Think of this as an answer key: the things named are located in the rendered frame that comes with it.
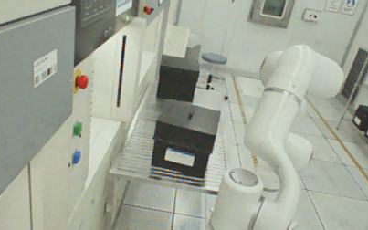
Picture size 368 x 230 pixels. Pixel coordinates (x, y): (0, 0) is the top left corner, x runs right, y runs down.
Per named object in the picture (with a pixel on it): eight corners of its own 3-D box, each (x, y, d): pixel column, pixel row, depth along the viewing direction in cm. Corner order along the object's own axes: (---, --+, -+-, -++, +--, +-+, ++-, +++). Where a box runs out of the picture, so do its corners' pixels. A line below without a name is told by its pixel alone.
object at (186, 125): (212, 154, 150) (218, 130, 144) (152, 139, 153) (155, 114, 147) (218, 127, 176) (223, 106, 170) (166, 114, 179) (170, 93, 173)
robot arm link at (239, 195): (256, 224, 73) (219, 205, 76) (273, 176, 67) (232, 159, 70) (245, 247, 66) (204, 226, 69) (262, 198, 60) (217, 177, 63)
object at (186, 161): (150, 164, 160) (154, 135, 152) (163, 139, 185) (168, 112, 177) (204, 179, 157) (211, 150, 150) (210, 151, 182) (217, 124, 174)
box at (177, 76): (193, 103, 238) (200, 71, 227) (154, 98, 235) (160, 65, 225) (192, 89, 264) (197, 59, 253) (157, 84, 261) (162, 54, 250)
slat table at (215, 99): (203, 297, 183) (235, 193, 151) (99, 280, 182) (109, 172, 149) (203, 167, 301) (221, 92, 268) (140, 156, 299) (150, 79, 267)
